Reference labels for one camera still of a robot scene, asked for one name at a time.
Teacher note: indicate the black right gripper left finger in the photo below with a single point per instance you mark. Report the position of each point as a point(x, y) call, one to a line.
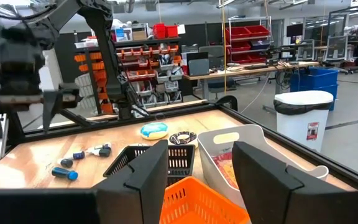
point(135, 199)

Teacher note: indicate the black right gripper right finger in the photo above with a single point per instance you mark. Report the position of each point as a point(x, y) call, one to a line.
point(269, 193)

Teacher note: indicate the red plastic-wrapped package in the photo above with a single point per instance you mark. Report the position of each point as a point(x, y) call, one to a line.
point(224, 168)

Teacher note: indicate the white marker blue cap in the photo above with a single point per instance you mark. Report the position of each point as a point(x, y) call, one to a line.
point(79, 155)

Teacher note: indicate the blue marker light-blue cap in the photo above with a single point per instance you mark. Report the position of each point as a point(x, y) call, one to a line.
point(62, 173)

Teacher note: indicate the blue frosted donut tape roll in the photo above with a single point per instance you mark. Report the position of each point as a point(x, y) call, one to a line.
point(154, 130)

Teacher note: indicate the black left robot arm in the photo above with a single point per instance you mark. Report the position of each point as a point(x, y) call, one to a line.
point(104, 46)

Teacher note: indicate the grey mesh office chair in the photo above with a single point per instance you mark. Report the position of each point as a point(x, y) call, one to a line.
point(305, 49)
point(336, 48)

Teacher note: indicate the black slotted plastic basket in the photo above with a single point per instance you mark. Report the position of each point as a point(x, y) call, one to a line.
point(113, 171)

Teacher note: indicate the orange slotted plastic basket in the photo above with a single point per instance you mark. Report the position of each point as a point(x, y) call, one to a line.
point(197, 202)

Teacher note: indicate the white trash can black liner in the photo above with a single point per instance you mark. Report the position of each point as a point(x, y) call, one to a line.
point(300, 130)

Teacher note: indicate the black shelf with parts bins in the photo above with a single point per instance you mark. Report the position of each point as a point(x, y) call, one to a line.
point(148, 63)

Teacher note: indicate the blue plastic tote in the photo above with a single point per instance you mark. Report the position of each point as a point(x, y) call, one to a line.
point(319, 79)

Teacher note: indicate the wooden desk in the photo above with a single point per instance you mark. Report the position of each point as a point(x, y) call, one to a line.
point(228, 74)

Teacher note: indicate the grey monitor back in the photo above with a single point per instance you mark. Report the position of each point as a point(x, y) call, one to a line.
point(198, 67)

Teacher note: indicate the metal rack with red bins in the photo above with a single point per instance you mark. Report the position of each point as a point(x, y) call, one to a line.
point(247, 46)

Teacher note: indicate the black monitor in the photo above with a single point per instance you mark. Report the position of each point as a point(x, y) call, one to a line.
point(294, 30)

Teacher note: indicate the silver aluminium extrusion post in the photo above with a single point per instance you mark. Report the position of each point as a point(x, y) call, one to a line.
point(0, 140)

